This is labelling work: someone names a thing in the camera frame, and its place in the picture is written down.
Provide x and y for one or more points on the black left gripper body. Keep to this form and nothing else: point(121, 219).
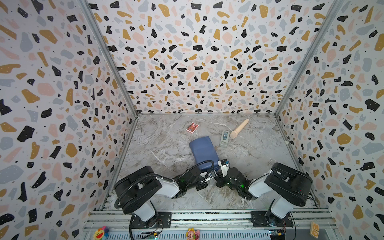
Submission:
point(189, 186)

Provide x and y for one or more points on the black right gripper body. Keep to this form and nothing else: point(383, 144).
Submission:
point(223, 179)

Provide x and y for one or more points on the blue wrapping paper sheet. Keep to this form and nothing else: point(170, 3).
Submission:
point(204, 150)

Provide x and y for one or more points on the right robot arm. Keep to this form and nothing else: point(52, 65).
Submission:
point(292, 186)

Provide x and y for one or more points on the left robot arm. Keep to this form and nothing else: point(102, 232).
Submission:
point(134, 192)

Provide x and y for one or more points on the red playing card box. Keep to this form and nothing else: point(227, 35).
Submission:
point(192, 128)

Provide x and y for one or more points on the beige microphone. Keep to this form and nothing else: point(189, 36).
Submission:
point(236, 132)

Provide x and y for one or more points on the grey tape dispenser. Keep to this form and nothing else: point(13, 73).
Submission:
point(224, 139)

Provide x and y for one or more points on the pink yellow figure toy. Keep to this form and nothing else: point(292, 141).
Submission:
point(193, 234)

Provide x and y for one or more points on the wooden letter block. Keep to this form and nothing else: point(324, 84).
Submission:
point(314, 230)

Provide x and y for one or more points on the colourful smiley toy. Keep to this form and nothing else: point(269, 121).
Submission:
point(101, 234)

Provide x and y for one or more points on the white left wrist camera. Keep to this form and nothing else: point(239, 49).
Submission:
point(211, 175)

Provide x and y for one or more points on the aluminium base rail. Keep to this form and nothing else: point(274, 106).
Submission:
point(213, 225)

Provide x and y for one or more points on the aluminium right corner post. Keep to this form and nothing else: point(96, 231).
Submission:
point(334, 9)

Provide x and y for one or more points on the aluminium corner post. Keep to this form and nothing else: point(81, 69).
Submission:
point(334, 9)
point(84, 5)

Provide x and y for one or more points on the aluminium left corner post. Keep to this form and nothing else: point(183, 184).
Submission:
point(84, 5)

